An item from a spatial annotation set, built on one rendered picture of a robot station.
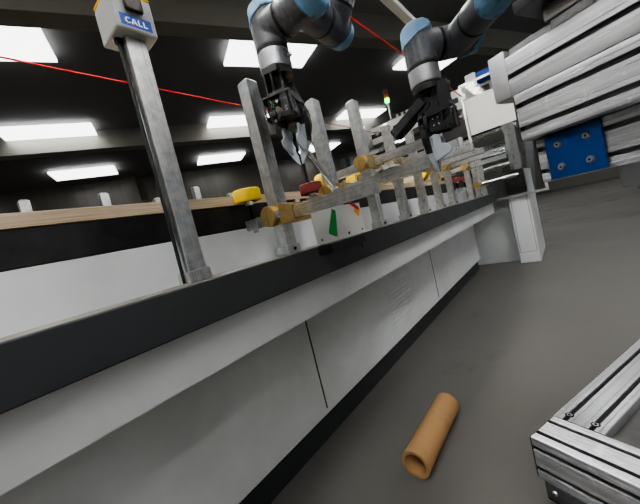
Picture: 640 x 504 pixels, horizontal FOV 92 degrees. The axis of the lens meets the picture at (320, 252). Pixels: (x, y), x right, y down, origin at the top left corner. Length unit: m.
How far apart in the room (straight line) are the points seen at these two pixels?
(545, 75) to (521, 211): 2.67
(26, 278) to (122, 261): 0.16
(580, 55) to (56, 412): 0.95
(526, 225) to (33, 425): 3.33
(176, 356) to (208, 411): 0.32
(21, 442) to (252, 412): 0.56
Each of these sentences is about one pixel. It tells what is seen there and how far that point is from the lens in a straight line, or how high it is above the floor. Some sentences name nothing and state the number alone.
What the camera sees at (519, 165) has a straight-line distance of 3.34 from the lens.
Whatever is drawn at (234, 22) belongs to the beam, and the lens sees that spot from 4.13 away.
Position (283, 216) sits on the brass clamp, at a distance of 0.77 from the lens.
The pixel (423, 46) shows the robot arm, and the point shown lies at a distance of 0.92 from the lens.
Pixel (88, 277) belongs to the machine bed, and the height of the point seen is 0.76.
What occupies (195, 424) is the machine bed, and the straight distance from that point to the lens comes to 0.91.
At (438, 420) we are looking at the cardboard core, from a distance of 1.16.
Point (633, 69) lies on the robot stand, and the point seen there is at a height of 0.86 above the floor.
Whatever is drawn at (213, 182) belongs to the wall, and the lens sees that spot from 10.03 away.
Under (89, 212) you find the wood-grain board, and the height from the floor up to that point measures 0.89.
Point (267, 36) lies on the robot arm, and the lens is 0.84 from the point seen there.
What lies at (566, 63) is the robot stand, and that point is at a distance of 0.74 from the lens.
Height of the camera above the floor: 0.74
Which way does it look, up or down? 4 degrees down
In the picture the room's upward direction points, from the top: 14 degrees counter-clockwise
